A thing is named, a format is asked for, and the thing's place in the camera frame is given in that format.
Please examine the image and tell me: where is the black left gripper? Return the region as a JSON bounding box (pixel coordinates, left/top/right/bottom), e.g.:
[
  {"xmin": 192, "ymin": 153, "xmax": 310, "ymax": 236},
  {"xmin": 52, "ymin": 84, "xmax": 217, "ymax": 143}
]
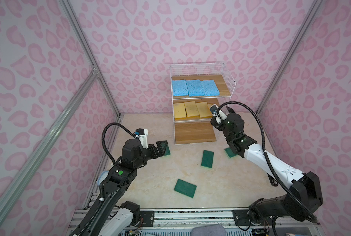
[{"xmin": 134, "ymin": 139, "xmax": 167, "ymax": 170}]

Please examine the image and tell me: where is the green scouring pad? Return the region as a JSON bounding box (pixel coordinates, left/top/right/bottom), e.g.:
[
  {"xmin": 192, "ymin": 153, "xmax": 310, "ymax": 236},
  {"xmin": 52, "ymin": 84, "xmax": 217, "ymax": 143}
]
[
  {"xmin": 173, "ymin": 179, "xmax": 197, "ymax": 198},
  {"xmin": 160, "ymin": 141, "xmax": 170, "ymax": 156}
]

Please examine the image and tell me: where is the small yellow sponge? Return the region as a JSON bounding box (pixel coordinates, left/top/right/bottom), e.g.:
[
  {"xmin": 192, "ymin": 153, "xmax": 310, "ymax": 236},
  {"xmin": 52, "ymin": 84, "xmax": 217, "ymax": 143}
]
[{"xmin": 173, "ymin": 103, "xmax": 187, "ymax": 120}]

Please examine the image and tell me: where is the blue sponge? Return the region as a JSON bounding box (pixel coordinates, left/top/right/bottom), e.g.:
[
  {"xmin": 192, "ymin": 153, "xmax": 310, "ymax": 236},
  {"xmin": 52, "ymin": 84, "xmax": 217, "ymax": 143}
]
[
  {"xmin": 201, "ymin": 80, "xmax": 220, "ymax": 96},
  {"xmin": 172, "ymin": 80, "xmax": 189, "ymax": 97},
  {"xmin": 186, "ymin": 80, "xmax": 205, "ymax": 97}
]

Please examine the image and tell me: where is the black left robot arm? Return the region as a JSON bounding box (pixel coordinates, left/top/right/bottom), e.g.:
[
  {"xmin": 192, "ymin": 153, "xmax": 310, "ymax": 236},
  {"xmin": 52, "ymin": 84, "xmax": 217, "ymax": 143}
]
[{"xmin": 71, "ymin": 139, "xmax": 168, "ymax": 236}]

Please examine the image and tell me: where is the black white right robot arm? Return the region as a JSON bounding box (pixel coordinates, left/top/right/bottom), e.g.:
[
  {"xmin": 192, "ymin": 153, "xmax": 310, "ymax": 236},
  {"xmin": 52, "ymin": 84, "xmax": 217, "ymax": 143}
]
[{"xmin": 211, "ymin": 108, "xmax": 323, "ymax": 224}]

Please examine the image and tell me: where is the green sponge right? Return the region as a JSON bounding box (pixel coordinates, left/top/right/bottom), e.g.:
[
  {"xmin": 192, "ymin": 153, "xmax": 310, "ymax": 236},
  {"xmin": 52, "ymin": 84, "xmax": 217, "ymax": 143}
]
[{"xmin": 224, "ymin": 147, "xmax": 237, "ymax": 158}]

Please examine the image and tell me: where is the green sponge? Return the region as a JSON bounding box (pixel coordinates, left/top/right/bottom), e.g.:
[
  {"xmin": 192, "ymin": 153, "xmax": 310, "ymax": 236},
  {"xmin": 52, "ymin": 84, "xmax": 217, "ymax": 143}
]
[
  {"xmin": 201, "ymin": 150, "xmax": 214, "ymax": 169},
  {"xmin": 224, "ymin": 147, "xmax": 237, "ymax": 158}
]

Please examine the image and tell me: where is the green sponge middle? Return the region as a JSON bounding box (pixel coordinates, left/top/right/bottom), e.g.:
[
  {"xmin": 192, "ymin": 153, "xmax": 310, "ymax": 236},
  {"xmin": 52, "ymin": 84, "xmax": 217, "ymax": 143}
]
[{"xmin": 201, "ymin": 150, "xmax": 214, "ymax": 169}]

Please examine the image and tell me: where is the green scouring pad front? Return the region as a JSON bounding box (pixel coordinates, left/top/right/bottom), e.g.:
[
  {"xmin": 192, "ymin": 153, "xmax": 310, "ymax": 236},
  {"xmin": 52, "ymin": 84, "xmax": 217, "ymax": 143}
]
[{"xmin": 173, "ymin": 179, "xmax": 197, "ymax": 198}]

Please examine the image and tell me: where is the light blue kitchen timer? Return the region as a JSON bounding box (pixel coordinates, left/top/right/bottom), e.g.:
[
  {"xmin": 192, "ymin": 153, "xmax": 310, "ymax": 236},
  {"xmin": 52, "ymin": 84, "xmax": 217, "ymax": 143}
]
[{"xmin": 97, "ymin": 171, "xmax": 109, "ymax": 186}]

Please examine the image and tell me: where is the grey chair back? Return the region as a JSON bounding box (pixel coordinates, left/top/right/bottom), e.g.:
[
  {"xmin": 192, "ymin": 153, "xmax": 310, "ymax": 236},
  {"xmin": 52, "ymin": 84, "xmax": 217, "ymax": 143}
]
[{"xmin": 190, "ymin": 224, "xmax": 226, "ymax": 236}]

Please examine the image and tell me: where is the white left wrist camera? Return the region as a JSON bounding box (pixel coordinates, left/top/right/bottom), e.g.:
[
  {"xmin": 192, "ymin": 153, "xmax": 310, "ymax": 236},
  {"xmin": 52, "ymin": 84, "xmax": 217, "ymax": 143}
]
[{"xmin": 134, "ymin": 128, "xmax": 148, "ymax": 149}]

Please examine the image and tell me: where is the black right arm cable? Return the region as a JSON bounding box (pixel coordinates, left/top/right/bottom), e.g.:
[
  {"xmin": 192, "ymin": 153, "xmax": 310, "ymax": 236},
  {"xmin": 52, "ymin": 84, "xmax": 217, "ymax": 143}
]
[{"xmin": 216, "ymin": 101, "xmax": 319, "ymax": 223}]

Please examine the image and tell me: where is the white wire wooden shelf rack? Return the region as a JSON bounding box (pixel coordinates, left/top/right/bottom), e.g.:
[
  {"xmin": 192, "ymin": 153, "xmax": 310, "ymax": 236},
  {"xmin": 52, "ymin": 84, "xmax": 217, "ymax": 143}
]
[{"xmin": 170, "ymin": 62, "xmax": 236, "ymax": 145}]

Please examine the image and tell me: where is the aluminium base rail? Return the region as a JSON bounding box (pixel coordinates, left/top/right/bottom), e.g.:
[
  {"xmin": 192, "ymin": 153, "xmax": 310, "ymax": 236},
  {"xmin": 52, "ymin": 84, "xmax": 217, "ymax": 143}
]
[{"xmin": 118, "ymin": 208, "xmax": 325, "ymax": 236}]

